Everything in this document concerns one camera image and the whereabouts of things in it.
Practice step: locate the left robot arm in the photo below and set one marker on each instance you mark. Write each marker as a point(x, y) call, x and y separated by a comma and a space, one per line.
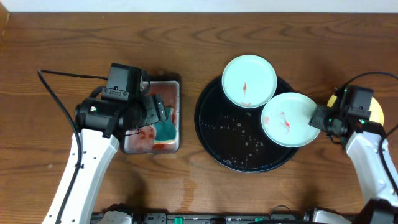
point(99, 128)

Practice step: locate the black round tray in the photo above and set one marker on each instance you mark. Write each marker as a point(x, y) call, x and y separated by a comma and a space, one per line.
point(233, 136)

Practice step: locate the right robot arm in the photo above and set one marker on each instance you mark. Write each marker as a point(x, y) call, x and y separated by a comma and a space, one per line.
point(363, 138)

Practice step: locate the light blue plate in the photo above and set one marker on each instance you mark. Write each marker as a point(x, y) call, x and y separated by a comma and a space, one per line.
point(249, 81)
point(285, 120)

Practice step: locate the black rectangular sponge tray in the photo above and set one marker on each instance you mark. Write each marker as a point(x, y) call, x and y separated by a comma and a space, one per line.
point(141, 141)

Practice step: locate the light blue top plate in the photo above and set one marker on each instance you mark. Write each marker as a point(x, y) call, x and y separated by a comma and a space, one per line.
point(249, 81)

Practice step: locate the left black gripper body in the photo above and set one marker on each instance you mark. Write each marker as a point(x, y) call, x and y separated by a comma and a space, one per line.
point(152, 112)

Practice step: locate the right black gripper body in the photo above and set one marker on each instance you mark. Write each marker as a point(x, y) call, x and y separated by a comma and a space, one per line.
point(326, 119)

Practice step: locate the yellow plate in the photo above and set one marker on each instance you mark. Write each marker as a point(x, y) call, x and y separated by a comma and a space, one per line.
point(377, 114)

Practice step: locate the green yellow sponge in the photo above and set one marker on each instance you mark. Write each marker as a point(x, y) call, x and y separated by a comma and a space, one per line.
point(165, 132)

